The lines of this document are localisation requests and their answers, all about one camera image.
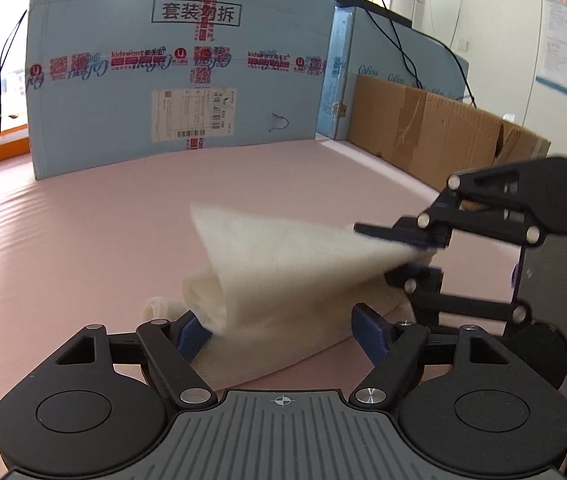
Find narrow blue cardboard box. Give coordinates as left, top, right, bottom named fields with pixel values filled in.
left=316, top=2, right=470, bottom=141

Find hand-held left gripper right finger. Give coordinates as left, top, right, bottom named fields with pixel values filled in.
left=348, top=304, right=514, bottom=407

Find open brown cardboard box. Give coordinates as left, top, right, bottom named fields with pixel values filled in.
left=348, top=76, right=551, bottom=196

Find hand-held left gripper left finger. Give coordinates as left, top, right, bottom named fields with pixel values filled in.
left=30, top=310, right=219, bottom=409

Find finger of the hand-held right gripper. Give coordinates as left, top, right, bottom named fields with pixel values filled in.
left=353, top=160, right=547, bottom=251
left=383, top=265, right=531, bottom=334

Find white cloth shopping bag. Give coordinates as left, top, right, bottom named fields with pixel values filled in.
left=144, top=202, right=444, bottom=386

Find large blue cardboard box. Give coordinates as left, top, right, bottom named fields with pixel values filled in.
left=24, top=0, right=337, bottom=181

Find flat orange box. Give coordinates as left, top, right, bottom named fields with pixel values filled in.
left=0, top=120, right=32, bottom=170

